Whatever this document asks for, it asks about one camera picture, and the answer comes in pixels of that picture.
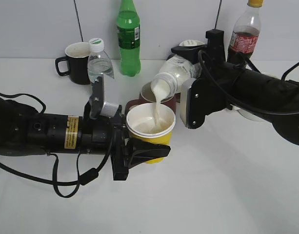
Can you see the white ceramic mug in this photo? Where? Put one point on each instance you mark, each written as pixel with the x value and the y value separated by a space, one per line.
pixel 245 114

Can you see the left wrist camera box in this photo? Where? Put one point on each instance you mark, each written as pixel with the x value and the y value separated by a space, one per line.
pixel 97 97

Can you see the black ceramic mug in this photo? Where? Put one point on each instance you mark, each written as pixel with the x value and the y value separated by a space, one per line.
pixel 76 56

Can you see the yellow paper cup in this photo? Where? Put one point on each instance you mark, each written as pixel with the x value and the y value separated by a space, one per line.
pixel 151 124

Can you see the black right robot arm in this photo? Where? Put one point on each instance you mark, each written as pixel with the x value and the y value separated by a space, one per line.
pixel 272 99

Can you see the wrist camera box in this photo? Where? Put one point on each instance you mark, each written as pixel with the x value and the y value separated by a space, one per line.
pixel 97 97
pixel 192 103

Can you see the clear plastic milk bottle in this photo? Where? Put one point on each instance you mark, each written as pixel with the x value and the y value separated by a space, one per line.
pixel 171 76

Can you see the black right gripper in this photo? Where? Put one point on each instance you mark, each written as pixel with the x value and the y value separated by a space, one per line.
pixel 218 77

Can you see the dark grey ceramic mug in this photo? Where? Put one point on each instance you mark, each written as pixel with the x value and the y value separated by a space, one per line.
pixel 188 42

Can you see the clear water bottle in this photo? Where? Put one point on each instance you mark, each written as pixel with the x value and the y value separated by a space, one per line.
pixel 99 62

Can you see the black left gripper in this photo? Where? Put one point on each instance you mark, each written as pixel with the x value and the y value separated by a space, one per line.
pixel 104 135

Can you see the cola bottle yellow cap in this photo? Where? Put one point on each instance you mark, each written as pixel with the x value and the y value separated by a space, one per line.
pixel 245 32

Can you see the green soda bottle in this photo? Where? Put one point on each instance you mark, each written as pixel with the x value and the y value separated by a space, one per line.
pixel 128 31

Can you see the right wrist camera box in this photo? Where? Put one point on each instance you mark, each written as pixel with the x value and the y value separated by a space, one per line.
pixel 192 103

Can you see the red ceramic mug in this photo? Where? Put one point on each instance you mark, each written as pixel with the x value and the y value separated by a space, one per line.
pixel 146 96

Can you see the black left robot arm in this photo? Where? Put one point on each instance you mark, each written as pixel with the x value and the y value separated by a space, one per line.
pixel 24 131

